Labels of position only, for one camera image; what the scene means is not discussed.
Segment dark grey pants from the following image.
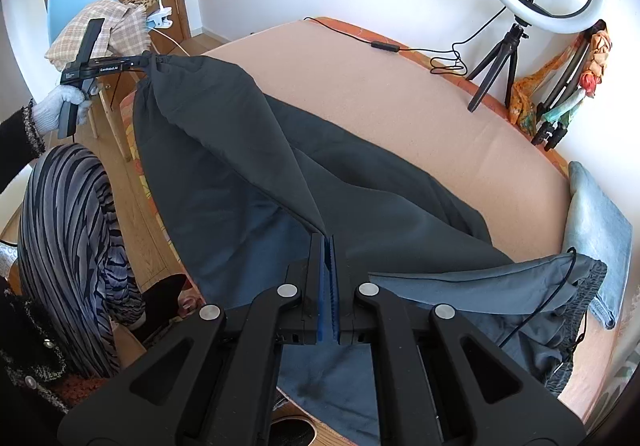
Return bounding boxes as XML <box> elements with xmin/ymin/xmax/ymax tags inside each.
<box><xmin>134</xmin><ymin>54</ymin><xmax>605</xmax><ymax>445</ymax></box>

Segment left forearm black sleeve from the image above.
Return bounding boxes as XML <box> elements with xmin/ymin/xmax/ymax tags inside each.
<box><xmin>0</xmin><ymin>100</ymin><xmax>44</xmax><ymax>192</ymax></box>

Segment left hand white glove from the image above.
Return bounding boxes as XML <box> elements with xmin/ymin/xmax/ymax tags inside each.
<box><xmin>32</xmin><ymin>85</ymin><xmax>91</xmax><ymax>136</ymax></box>

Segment beige plaid cloth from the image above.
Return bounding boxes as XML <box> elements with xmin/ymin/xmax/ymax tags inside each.
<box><xmin>44</xmin><ymin>0</ymin><xmax>151</xmax><ymax>71</ymax></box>

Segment light blue chair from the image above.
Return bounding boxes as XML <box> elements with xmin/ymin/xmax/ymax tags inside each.
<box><xmin>47</xmin><ymin>0</ymin><xmax>132</xmax><ymax>162</ymax></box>

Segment orange patterned mattress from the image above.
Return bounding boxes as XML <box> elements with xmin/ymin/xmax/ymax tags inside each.
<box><xmin>119</xmin><ymin>15</ymin><xmax>572</xmax><ymax>306</ymax></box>

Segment striped pleated skirt legs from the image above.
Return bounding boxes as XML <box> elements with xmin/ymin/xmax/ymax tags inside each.
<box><xmin>17</xmin><ymin>144</ymin><xmax>145</xmax><ymax>378</ymax></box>

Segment peach bed sheet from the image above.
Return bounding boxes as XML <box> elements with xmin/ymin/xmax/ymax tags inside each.
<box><xmin>199</xmin><ymin>18</ymin><xmax>626</xmax><ymax>422</ymax></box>

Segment colourful orange scarf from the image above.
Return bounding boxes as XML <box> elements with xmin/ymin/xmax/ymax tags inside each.
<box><xmin>508</xmin><ymin>24</ymin><xmax>613</xmax><ymax>138</ymax></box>

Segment folded blue jeans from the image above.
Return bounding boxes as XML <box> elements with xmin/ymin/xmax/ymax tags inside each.
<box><xmin>563</xmin><ymin>161</ymin><xmax>634</xmax><ymax>330</ymax></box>

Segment black mini tripod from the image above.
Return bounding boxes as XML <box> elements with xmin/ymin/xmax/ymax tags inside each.
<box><xmin>466</xmin><ymin>18</ymin><xmax>528</xmax><ymax>112</ymax></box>

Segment folded grey black tripod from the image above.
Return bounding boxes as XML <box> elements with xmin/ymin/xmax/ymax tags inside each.
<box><xmin>532</xmin><ymin>19</ymin><xmax>612</xmax><ymax>151</ymax></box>

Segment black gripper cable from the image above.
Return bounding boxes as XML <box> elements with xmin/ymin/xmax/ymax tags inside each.
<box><xmin>498</xmin><ymin>246</ymin><xmax>590</xmax><ymax>377</ymax></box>

